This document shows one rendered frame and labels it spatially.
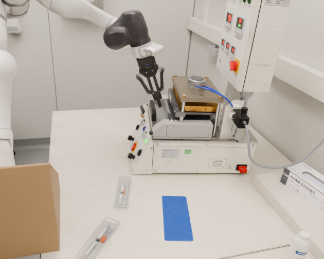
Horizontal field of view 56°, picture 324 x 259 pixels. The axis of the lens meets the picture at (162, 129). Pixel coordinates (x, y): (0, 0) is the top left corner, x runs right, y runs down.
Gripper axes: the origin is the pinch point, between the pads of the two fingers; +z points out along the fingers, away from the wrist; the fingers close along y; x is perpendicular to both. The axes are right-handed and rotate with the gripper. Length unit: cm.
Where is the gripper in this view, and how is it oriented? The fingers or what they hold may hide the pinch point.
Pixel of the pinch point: (158, 99)
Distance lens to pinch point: 135.4
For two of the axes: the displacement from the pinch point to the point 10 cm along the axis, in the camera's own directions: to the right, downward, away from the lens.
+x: 0.9, 4.7, -8.8
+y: -9.6, 2.8, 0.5
